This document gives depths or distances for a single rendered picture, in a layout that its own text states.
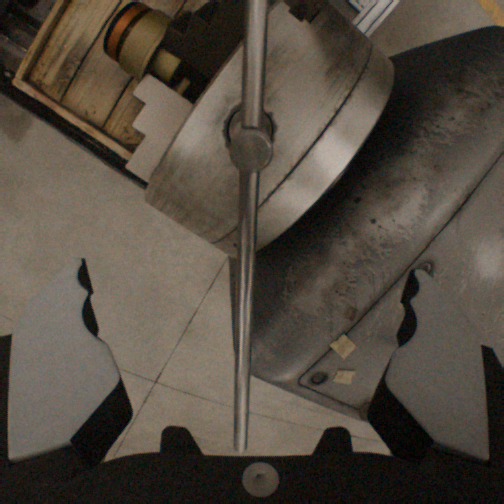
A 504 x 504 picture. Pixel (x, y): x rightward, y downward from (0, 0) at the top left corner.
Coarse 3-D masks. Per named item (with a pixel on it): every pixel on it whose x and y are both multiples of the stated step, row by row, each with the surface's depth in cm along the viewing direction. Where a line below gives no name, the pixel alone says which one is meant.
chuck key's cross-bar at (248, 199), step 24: (264, 0) 12; (264, 24) 13; (264, 48) 13; (264, 72) 14; (240, 192) 17; (240, 216) 18; (240, 240) 18; (240, 264) 19; (240, 288) 19; (240, 312) 19; (240, 336) 20; (240, 360) 20; (240, 384) 21; (240, 408) 21; (240, 432) 22
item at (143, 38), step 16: (128, 16) 26; (144, 16) 27; (160, 16) 28; (112, 32) 27; (128, 32) 27; (144, 32) 27; (160, 32) 27; (112, 48) 28; (128, 48) 28; (144, 48) 28; (160, 48) 29; (128, 64) 29; (144, 64) 28; (160, 64) 30; (176, 64) 30; (160, 80) 32; (176, 80) 35
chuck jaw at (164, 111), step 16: (144, 80) 31; (144, 96) 31; (160, 96) 31; (176, 96) 32; (144, 112) 32; (160, 112) 32; (176, 112) 32; (144, 128) 32; (160, 128) 32; (176, 128) 33; (144, 144) 33; (160, 144) 33; (144, 160) 33; (144, 176) 34
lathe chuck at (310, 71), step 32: (320, 0) 22; (288, 32) 20; (320, 32) 21; (352, 32) 23; (224, 64) 20; (288, 64) 20; (320, 64) 21; (352, 64) 22; (224, 96) 21; (288, 96) 21; (320, 96) 21; (192, 128) 22; (224, 128) 22; (288, 128) 22; (320, 128) 22; (160, 160) 24; (192, 160) 23; (224, 160) 23; (288, 160) 23; (160, 192) 27; (192, 192) 26; (224, 192) 25; (192, 224) 31; (224, 224) 28
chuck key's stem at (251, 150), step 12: (240, 132) 14; (252, 132) 14; (264, 132) 15; (240, 144) 14; (252, 144) 14; (264, 144) 14; (240, 156) 14; (252, 156) 14; (264, 156) 14; (240, 168) 15; (252, 168) 15; (264, 168) 15
